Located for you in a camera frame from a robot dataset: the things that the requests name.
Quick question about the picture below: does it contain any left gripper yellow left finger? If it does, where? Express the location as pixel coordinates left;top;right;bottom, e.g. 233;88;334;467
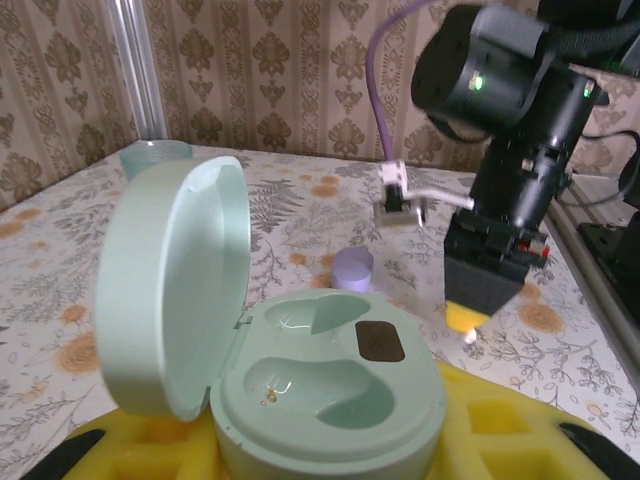
27;408;227;480

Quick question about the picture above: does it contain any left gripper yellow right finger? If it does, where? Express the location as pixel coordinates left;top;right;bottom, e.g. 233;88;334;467
428;360;640;480

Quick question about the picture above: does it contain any mint green earbud charging case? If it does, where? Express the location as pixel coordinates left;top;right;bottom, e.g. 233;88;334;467
94;155;446;480

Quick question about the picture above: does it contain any teal plastic cup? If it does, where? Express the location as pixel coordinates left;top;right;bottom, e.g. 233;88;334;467
119;140;194;181

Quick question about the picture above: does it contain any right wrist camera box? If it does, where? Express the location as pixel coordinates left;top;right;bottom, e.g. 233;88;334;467
373;159;476;229

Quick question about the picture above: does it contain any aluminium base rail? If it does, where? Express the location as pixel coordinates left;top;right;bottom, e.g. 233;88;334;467
544;172;640;361

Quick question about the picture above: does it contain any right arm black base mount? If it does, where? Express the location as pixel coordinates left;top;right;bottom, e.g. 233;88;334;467
578;219;640;275

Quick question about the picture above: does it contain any thin black cable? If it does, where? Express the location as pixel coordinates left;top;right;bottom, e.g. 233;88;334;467
564;128;640;206

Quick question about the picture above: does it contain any aluminium corner post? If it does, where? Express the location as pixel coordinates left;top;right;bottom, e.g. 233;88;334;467
112;0;167;142

